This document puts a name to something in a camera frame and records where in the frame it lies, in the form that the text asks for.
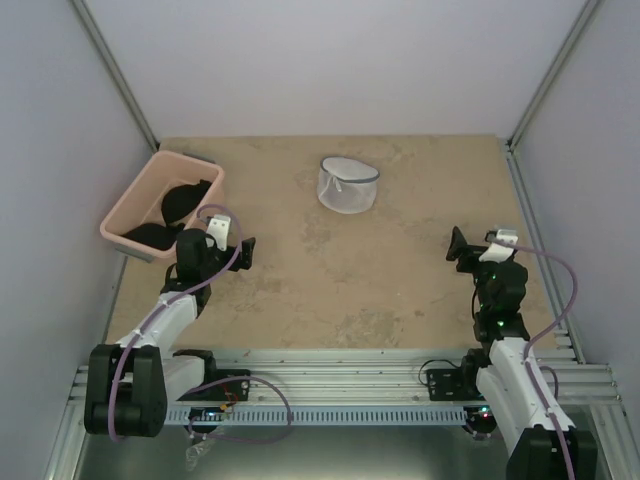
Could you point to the frame post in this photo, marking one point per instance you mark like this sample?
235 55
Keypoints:
585 17
108 60

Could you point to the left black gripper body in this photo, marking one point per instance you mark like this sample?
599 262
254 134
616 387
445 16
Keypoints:
208 268

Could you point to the white mesh laundry bag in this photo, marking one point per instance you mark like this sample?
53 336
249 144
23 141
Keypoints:
347 186

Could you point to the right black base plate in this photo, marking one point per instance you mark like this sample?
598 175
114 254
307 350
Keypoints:
450 385

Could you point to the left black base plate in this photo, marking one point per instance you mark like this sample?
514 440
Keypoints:
230 392

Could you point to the right frame post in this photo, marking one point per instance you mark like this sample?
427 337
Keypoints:
585 17

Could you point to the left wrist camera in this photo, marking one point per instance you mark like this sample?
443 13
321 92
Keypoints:
218 231

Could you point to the pink plastic bin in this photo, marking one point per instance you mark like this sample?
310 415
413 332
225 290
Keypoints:
142 201

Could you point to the left frame post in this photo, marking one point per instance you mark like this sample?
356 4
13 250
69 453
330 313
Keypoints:
108 60

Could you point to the black bra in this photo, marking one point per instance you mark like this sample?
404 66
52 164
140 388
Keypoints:
177 204

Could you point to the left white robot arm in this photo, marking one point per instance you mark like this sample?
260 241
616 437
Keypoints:
131 382

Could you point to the crumpled clear plastic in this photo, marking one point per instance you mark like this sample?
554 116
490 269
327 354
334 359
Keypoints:
195 452

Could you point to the aluminium rail frame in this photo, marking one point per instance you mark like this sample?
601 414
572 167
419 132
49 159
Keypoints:
318 378

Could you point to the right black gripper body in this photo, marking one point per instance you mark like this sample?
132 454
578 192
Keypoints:
469 256

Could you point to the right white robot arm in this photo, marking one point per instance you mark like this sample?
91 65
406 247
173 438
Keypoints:
542 440

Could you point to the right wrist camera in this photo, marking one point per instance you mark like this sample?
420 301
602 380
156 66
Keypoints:
501 245

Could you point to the slotted cable duct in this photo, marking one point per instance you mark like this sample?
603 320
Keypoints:
317 416

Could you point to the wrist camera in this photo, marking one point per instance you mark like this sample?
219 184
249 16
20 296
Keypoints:
218 231
501 245

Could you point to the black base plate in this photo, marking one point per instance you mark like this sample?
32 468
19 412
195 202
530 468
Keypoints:
230 392
450 385

